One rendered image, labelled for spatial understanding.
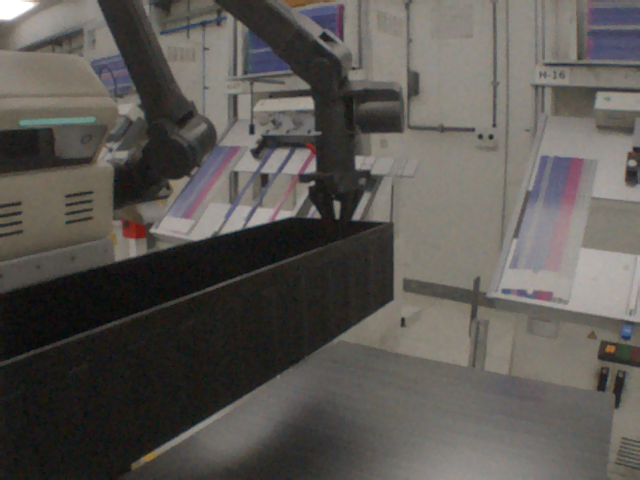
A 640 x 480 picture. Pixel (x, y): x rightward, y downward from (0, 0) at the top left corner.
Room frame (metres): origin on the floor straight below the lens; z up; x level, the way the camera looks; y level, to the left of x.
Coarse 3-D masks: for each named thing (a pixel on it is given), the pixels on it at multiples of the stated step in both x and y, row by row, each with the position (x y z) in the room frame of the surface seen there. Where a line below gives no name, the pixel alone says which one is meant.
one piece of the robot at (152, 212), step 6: (114, 156) 0.90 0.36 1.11; (120, 156) 0.91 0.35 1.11; (138, 204) 0.87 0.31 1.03; (144, 204) 0.88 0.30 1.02; (150, 204) 0.89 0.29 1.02; (156, 204) 0.90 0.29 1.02; (144, 210) 0.87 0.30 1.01; (150, 210) 0.88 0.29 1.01; (156, 210) 0.89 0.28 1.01; (162, 210) 0.90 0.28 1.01; (144, 216) 0.86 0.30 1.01; (150, 216) 0.87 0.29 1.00; (156, 216) 0.88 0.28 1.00; (162, 216) 0.89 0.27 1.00; (138, 222) 0.86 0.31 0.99; (144, 222) 0.86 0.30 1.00; (150, 222) 0.87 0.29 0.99
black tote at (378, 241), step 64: (192, 256) 0.62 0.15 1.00; (256, 256) 0.72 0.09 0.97; (320, 256) 0.55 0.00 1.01; (384, 256) 0.69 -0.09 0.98; (0, 320) 0.40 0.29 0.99; (64, 320) 0.46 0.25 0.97; (128, 320) 0.34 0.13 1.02; (192, 320) 0.39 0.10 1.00; (256, 320) 0.46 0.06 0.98; (320, 320) 0.55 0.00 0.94; (0, 384) 0.25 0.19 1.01; (64, 384) 0.28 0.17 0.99; (128, 384) 0.33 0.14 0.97; (192, 384) 0.38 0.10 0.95; (256, 384) 0.45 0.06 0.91; (0, 448) 0.24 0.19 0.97; (64, 448) 0.27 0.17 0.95; (128, 448) 0.32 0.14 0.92
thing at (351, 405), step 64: (320, 384) 0.67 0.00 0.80; (384, 384) 0.67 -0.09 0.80; (448, 384) 0.66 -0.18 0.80; (512, 384) 0.65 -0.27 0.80; (192, 448) 0.50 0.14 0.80; (256, 448) 0.51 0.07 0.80; (320, 448) 0.51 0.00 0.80; (384, 448) 0.51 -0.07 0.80; (448, 448) 0.50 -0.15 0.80; (512, 448) 0.49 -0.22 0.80; (576, 448) 0.48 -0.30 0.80
